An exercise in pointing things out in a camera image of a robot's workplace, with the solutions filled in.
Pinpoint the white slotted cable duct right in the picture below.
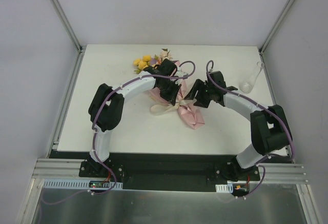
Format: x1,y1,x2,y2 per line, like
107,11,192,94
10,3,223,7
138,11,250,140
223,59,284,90
215,183,249,193

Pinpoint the yellow and pink flower bunch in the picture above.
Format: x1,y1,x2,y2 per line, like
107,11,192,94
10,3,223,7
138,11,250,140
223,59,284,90
133,49,173,74

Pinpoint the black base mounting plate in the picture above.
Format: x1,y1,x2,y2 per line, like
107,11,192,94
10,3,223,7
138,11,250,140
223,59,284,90
79,153,260,192

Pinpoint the white slotted cable duct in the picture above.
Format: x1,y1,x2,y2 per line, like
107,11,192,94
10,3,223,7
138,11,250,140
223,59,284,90
43,179,123,191
215,183,249,193

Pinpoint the cream printed ribbon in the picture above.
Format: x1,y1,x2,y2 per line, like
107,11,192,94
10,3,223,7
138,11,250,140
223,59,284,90
150,100,192,115

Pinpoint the aluminium frame post left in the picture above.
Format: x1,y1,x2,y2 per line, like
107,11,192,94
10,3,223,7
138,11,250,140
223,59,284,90
38,0,85,53

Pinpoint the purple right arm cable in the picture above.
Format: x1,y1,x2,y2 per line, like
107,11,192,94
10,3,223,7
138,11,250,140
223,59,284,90
206,60,295,203

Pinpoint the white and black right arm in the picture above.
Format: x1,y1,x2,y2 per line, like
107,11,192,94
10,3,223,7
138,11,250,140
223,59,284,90
185,71,293,180

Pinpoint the white slotted cable duct left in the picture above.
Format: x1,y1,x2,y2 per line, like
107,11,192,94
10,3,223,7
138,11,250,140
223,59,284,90
43,179,123,191

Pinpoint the clear glass vase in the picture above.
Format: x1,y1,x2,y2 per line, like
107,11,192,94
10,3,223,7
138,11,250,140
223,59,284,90
239,62,264,94

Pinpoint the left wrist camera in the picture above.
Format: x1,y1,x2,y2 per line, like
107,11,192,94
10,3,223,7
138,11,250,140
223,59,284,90
175,71,189,79

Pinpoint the aluminium front rail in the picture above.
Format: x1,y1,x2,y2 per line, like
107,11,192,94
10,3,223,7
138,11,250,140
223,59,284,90
32,158,310,185

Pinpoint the pink and purple wrapping paper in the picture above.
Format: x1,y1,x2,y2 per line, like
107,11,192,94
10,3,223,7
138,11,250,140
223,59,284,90
149,59,206,131

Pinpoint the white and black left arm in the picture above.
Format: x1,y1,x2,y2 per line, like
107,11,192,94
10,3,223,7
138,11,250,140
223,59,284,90
88,60,186,177

